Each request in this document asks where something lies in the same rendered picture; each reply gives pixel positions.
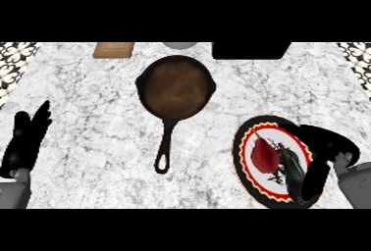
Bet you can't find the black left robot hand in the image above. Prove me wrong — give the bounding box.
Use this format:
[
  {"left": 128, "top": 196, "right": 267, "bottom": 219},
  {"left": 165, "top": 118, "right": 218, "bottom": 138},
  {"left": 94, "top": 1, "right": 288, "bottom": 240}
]
[{"left": 0, "top": 99, "right": 53, "bottom": 179}]

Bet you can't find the grey round object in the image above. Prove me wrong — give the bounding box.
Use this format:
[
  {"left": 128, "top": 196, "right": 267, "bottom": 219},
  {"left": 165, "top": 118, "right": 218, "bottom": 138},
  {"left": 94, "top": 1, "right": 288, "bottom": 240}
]
[{"left": 161, "top": 42, "right": 199, "bottom": 51}]

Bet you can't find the black red patterned plate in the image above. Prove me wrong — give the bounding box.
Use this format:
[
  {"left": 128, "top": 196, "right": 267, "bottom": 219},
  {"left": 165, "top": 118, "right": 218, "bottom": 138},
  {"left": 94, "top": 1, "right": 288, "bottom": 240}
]
[{"left": 232, "top": 115, "right": 325, "bottom": 210}]

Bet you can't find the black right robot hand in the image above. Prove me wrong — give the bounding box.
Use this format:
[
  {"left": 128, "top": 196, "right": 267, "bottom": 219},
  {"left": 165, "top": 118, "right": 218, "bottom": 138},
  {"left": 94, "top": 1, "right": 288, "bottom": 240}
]
[{"left": 279, "top": 123, "right": 362, "bottom": 204}]

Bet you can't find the brown cast iron pan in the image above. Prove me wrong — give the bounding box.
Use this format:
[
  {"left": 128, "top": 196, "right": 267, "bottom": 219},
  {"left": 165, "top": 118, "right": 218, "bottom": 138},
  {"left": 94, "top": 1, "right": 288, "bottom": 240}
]
[{"left": 134, "top": 54, "right": 217, "bottom": 175}]

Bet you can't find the light wooden board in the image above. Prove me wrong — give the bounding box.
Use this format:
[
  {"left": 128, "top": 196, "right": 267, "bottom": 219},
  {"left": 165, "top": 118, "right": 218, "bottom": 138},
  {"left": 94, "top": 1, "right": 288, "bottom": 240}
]
[{"left": 91, "top": 42, "right": 136, "bottom": 59}]

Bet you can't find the black appliance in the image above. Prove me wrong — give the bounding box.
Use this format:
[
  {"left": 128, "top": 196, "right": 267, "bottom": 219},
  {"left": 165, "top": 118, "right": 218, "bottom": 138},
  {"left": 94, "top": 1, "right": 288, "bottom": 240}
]
[{"left": 210, "top": 42, "right": 292, "bottom": 61}]

